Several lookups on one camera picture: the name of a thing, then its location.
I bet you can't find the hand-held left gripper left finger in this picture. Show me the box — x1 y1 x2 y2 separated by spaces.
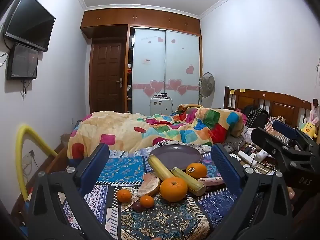
24 143 120 240

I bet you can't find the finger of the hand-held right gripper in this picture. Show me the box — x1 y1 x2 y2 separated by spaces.
272 119 320 153
251 127 299 167

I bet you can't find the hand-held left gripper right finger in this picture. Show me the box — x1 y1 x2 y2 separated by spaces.
211 143 295 240

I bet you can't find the orange with sticker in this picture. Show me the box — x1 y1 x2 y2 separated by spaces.
186 163 208 180

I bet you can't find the peeled sugarcane piece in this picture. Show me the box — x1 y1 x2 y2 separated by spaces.
171 167 207 196
147 155 175 181

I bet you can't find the small mandarin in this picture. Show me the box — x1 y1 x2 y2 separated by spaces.
117 189 132 203
139 195 155 208

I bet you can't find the purple plate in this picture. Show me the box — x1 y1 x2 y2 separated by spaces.
150 144 202 171

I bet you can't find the large peeled pomelo segment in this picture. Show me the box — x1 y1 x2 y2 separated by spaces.
137 172 161 197

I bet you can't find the large tangerine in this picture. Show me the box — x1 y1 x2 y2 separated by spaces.
159 177 188 202

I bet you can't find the person's right hand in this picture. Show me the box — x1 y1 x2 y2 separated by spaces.
287 187 295 213

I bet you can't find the white power strip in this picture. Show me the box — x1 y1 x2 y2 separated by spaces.
237 150 258 167

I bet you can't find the yellow chick plush toy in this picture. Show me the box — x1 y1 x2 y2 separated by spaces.
300 121 319 139

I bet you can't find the black backpack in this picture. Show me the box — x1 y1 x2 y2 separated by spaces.
244 105 269 128

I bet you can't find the wooden headboard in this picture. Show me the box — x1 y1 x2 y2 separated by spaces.
224 86 313 130

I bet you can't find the colourful patchwork blanket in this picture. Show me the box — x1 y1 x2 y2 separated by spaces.
67 104 247 159

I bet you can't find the yellow foam tube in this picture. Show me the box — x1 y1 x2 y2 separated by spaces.
15 124 58 200

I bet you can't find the standing fan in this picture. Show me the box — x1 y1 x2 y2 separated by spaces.
198 72 216 105

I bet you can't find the patterned bedsheet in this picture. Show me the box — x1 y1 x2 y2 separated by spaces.
62 140 265 240

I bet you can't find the white heater appliance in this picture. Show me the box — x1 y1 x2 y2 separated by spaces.
150 97 173 116

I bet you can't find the brown wooden door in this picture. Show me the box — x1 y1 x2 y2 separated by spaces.
89 42 123 113

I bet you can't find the wooden wardrobe with sliding doors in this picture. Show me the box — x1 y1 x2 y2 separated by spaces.
80 8 202 114

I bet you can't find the wall socket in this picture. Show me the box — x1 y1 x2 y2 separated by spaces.
22 150 35 164

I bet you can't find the small wall-mounted monitor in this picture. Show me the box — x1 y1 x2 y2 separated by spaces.
7 43 39 80

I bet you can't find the wall-mounted television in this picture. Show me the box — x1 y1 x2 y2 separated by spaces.
5 0 56 52

